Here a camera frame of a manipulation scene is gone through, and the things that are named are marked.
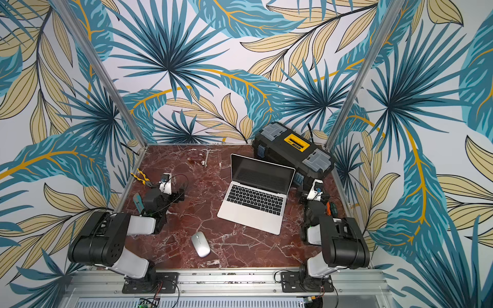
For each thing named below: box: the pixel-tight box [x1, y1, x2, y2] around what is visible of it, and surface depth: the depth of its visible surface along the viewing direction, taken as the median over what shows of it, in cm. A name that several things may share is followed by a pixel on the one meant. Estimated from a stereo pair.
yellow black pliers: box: [129, 168, 153, 189], surface depth 102 cm
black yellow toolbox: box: [252, 121, 336, 190], surface depth 97 cm
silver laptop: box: [216, 153, 296, 236], surface depth 97 cm
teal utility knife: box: [132, 192, 145, 215], surface depth 97 cm
